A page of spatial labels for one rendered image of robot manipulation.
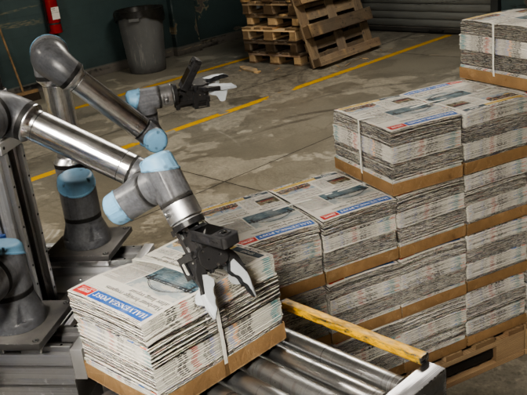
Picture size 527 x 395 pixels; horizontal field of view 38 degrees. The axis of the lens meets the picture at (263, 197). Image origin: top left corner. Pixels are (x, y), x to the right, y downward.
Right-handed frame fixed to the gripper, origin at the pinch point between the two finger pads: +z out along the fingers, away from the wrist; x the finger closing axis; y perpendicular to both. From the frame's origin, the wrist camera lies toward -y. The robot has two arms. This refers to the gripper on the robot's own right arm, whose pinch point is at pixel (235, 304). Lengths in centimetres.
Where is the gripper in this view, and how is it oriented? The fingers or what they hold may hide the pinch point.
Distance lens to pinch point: 157.6
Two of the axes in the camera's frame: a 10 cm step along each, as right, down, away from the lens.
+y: -5.4, 3.2, 7.8
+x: -7.0, 3.3, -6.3
